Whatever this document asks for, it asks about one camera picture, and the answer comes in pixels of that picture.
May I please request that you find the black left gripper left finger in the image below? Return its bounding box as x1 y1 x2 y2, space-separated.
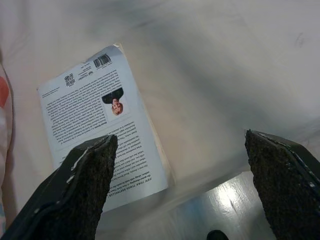
0 134 118 240

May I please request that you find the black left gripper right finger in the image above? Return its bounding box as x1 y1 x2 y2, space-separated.
244 129 320 240

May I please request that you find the white book with blue letters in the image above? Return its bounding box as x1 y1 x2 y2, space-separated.
36 43 177 213

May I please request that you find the pink pillow with coloured dots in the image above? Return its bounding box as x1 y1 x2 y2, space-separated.
0 47 15 226

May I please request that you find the dark left robot foot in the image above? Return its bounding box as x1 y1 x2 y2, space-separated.
207 229 230 240

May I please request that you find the beige sheeted mattress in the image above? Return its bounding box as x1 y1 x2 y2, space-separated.
0 0 320 201

